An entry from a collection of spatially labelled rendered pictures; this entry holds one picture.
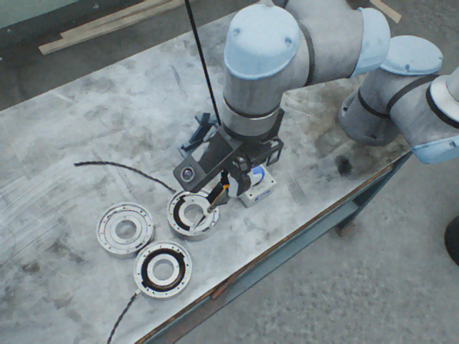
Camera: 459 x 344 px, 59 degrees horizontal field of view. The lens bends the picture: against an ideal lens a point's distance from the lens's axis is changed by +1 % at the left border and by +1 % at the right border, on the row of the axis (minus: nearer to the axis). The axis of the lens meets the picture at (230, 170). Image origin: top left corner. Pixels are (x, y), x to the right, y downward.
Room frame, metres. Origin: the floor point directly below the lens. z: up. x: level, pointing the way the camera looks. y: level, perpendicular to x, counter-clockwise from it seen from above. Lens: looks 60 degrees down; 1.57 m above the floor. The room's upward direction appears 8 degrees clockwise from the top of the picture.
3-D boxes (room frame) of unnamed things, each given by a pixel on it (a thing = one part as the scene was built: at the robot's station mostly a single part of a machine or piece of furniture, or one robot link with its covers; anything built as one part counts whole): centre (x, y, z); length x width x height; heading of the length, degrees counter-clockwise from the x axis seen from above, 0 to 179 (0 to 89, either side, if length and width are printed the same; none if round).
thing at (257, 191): (0.40, -0.05, 0.82); 0.08 x 0.07 x 0.05; 133
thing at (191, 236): (0.31, 0.06, 0.82); 0.10 x 0.10 x 0.04
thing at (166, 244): (0.19, 0.09, 0.82); 0.10 x 0.10 x 0.04
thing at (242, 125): (0.34, -0.01, 1.15); 0.08 x 0.08 x 0.05
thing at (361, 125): (0.63, -0.32, 0.85); 0.15 x 0.15 x 0.10
